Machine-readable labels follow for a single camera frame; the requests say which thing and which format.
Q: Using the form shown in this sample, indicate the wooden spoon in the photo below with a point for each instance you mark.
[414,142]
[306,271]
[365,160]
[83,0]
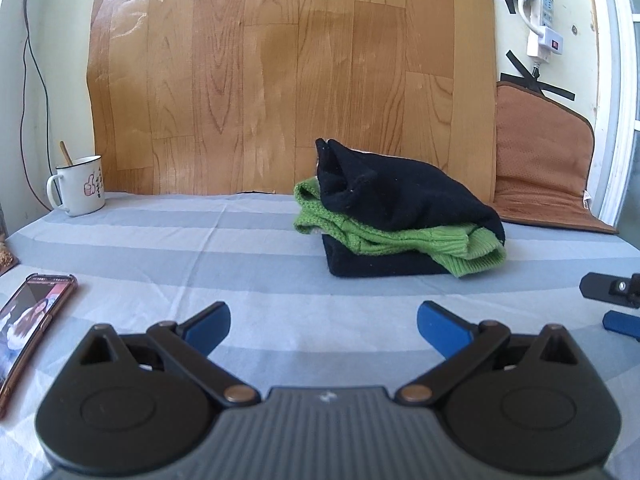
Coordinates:
[66,154]

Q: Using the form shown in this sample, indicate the brown textured object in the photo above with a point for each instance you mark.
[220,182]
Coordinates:
[6,260]

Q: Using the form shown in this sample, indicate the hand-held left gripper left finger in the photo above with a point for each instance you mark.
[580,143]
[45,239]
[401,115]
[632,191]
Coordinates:
[210,327]

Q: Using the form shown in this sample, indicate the brown seat cushion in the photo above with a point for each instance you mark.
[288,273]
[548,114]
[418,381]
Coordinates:
[540,160]

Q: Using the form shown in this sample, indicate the white power strip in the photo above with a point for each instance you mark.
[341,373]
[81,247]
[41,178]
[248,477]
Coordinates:
[542,42]

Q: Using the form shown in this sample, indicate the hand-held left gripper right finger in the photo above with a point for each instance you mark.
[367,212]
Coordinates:
[440,327]

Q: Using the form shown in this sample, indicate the white enamel mug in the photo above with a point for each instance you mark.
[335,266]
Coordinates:
[82,190]

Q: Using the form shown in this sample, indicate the white window frame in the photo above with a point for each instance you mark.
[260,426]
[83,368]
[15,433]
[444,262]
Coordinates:
[617,110]

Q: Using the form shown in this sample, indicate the wood pattern vinyl sheet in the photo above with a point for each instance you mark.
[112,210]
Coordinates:
[275,85]

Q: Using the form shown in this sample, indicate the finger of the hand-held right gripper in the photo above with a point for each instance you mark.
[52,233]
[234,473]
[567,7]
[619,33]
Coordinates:
[622,324]
[607,287]

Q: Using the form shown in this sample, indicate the green and navy knit sweater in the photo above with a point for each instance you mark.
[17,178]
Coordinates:
[400,200]

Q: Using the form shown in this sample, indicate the smartphone in brown case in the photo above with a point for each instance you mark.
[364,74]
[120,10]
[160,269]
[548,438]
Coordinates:
[30,320]

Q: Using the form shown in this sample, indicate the striped blue bed sheet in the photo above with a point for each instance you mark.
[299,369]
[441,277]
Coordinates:
[200,260]

